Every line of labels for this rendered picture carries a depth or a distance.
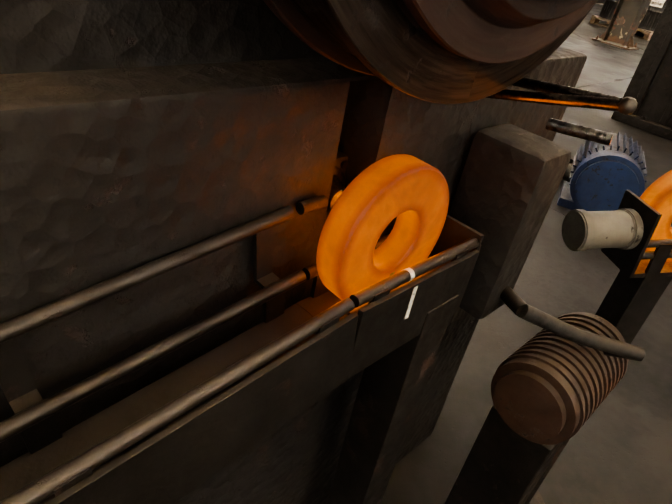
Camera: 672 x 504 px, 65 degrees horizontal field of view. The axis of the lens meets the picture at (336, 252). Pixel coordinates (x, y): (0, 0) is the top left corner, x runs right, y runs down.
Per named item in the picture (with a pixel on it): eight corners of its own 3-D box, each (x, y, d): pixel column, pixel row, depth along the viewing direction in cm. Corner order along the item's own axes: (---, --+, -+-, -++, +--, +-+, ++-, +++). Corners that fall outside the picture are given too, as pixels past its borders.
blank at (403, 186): (320, 177, 43) (348, 195, 41) (439, 135, 52) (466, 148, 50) (308, 315, 52) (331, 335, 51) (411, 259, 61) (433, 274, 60)
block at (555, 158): (417, 283, 77) (468, 124, 64) (449, 267, 82) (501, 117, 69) (479, 325, 71) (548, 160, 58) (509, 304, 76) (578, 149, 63)
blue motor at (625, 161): (552, 215, 240) (584, 144, 222) (563, 175, 286) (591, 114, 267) (623, 239, 232) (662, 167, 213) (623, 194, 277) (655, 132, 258)
